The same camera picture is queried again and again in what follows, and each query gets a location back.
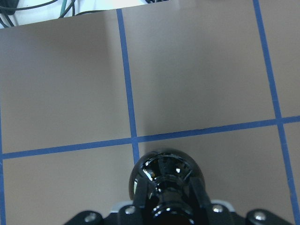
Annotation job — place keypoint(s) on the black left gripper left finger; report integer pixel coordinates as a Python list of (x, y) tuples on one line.
[(141, 192)]

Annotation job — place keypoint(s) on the dark glass wine bottle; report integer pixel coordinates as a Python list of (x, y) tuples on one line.
[(168, 171)]

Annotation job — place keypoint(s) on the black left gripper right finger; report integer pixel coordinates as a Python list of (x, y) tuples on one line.
[(198, 197)]

